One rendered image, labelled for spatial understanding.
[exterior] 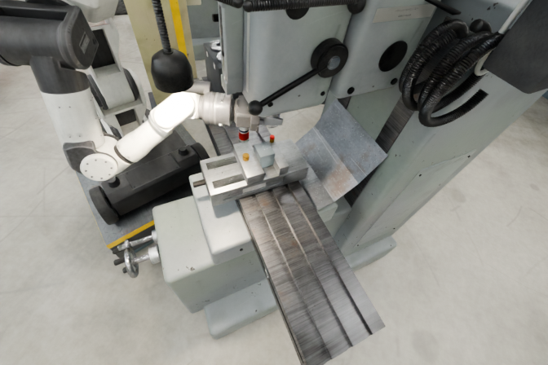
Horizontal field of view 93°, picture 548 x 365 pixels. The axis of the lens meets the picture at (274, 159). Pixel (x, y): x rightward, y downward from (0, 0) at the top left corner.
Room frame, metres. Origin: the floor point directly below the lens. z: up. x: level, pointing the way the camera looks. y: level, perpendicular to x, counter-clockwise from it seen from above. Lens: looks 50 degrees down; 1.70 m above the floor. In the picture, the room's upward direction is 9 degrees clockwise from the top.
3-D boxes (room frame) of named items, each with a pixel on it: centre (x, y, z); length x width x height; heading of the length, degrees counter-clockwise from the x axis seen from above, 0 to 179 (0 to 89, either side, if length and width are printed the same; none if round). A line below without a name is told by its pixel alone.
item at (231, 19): (0.50, 0.12, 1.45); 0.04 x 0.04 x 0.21; 31
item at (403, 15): (0.65, -0.14, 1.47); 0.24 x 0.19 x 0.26; 31
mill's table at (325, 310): (0.61, 0.06, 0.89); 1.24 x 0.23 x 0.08; 31
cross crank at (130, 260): (0.30, 0.45, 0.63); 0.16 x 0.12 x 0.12; 121
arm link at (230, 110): (0.55, 0.12, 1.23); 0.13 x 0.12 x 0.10; 6
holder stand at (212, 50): (1.05, 0.28, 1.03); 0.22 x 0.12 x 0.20; 33
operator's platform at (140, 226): (0.92, 0.78, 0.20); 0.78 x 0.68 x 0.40; 45
